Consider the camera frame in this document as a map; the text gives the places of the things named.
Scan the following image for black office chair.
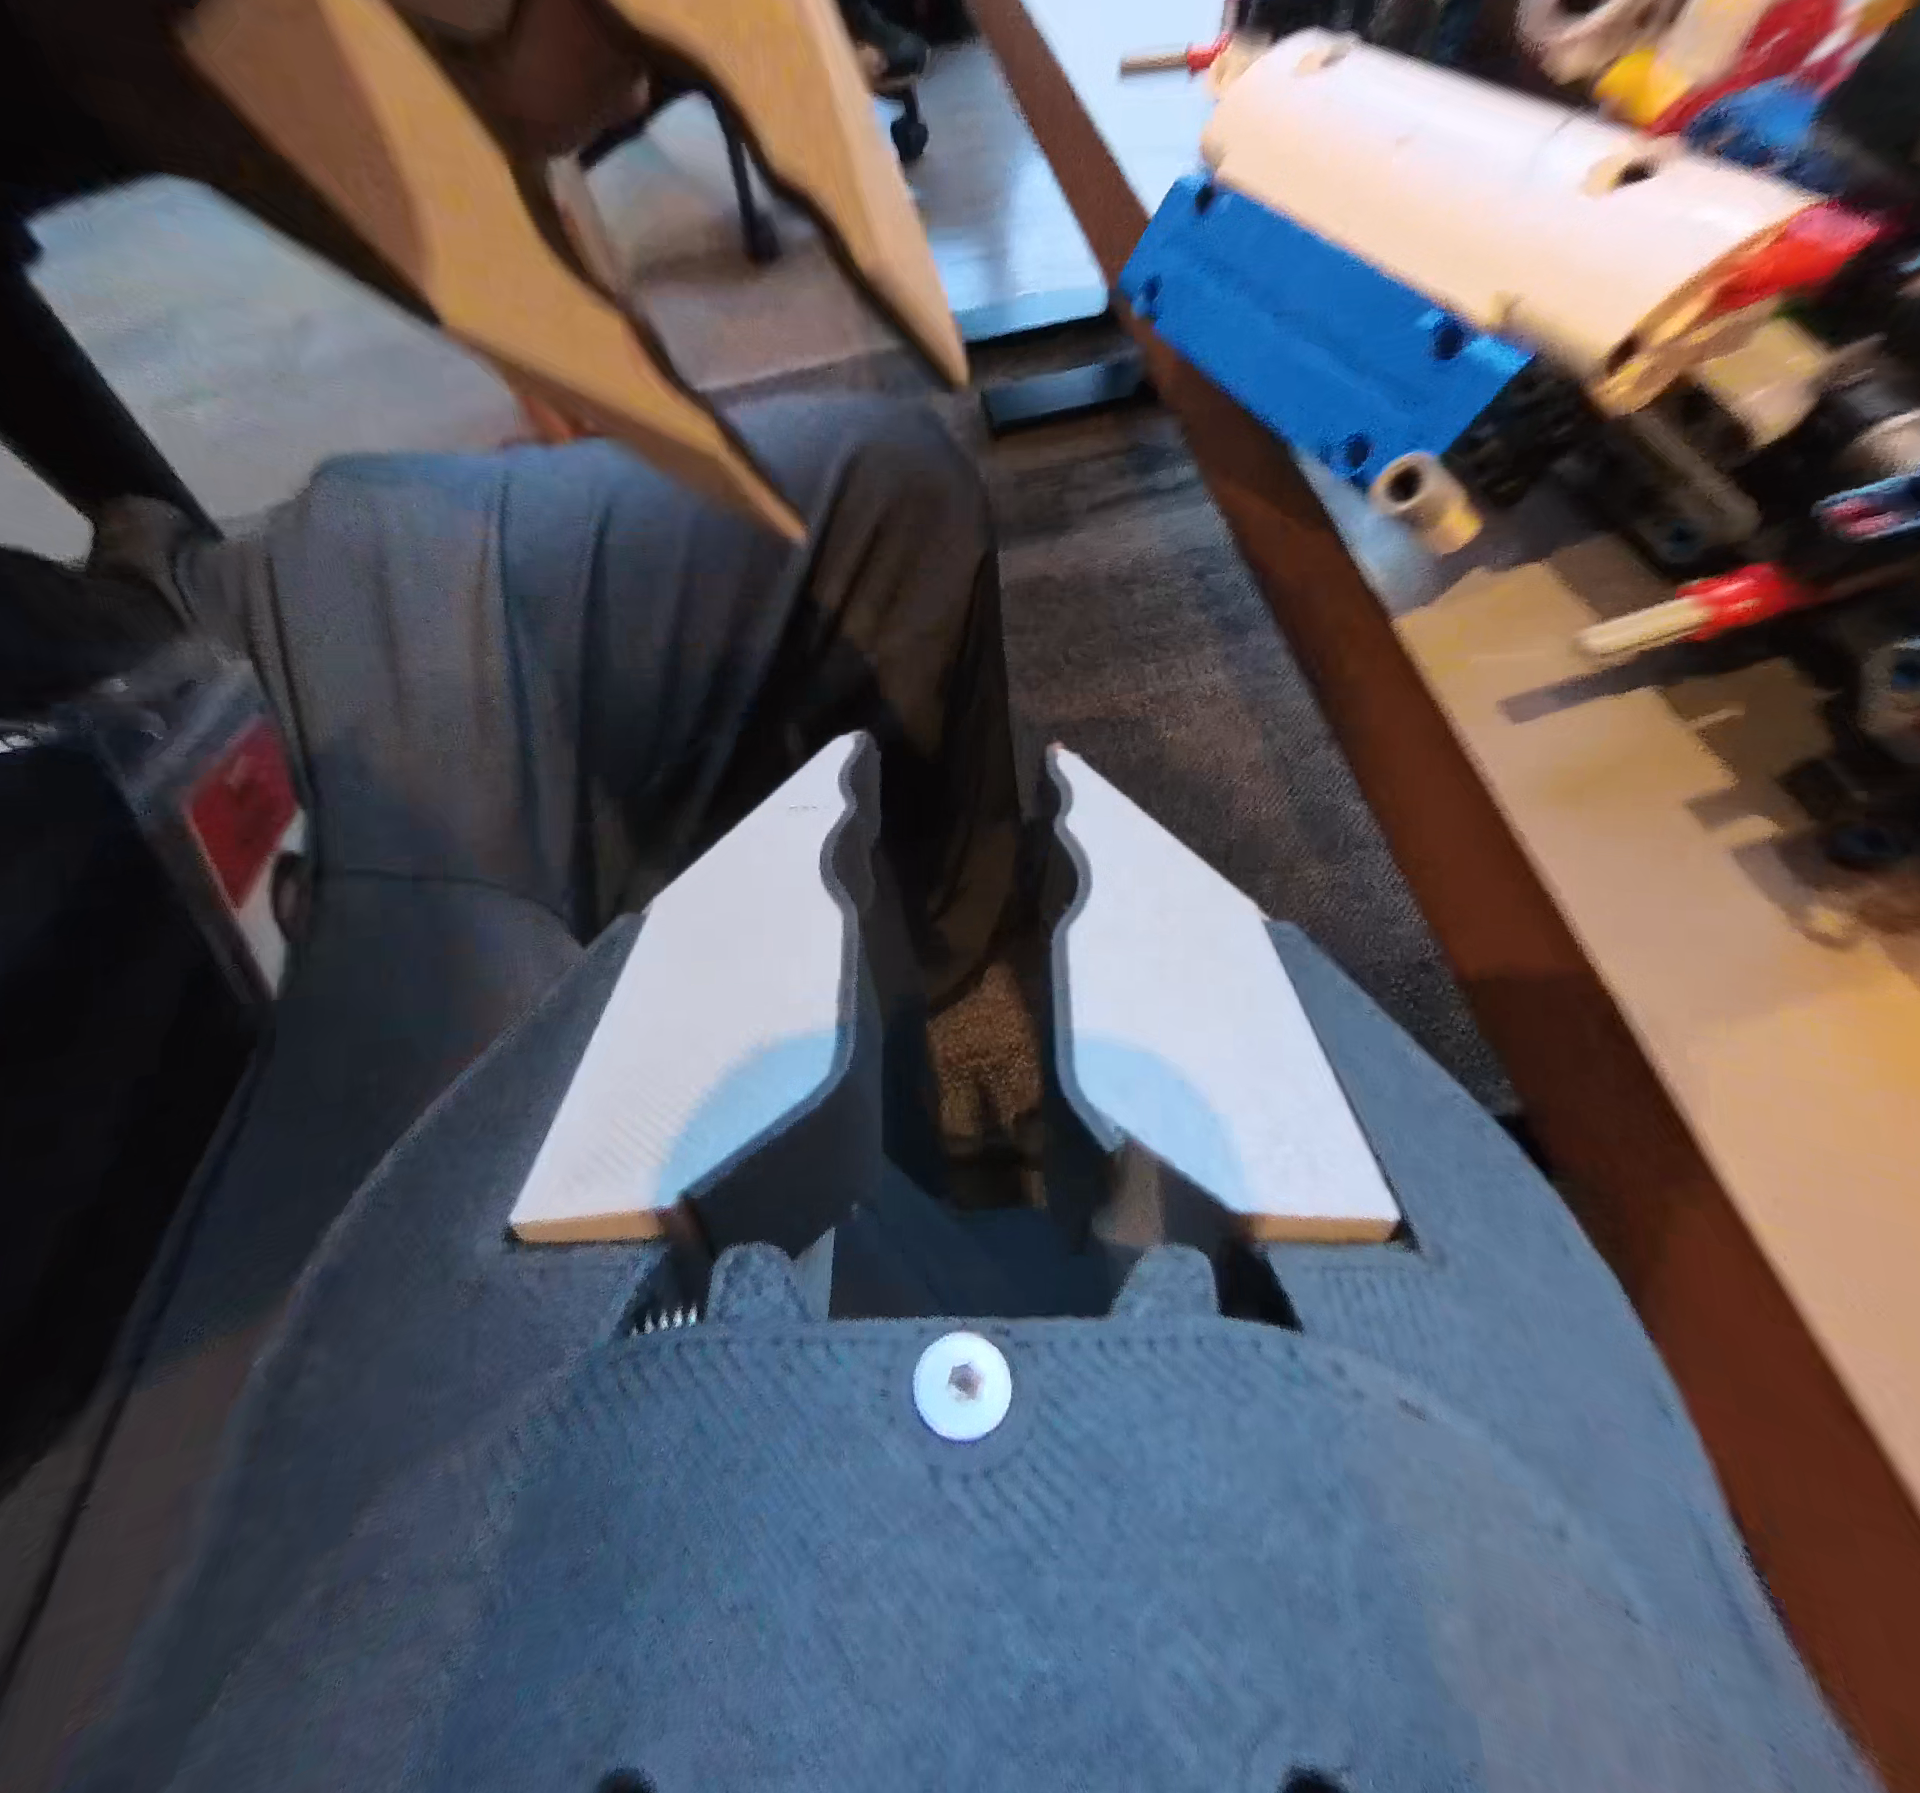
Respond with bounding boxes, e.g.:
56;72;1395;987
578;22;936;266

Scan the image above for toy brick car model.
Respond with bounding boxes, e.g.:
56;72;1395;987
1118;0;1920;873

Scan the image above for black desk foot plate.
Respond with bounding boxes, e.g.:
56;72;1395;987
981;349;1159;435
960;280;1125;345

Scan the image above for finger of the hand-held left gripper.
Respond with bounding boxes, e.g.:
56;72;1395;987
181;0;814;544
492;0;973;384

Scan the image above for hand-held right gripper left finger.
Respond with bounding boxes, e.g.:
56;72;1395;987
508;732;891;1260

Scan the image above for person's grey pants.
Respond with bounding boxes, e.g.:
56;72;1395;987
90;391;1055;1226

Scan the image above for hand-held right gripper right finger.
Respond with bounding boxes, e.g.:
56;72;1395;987
1043;744;1408;1250

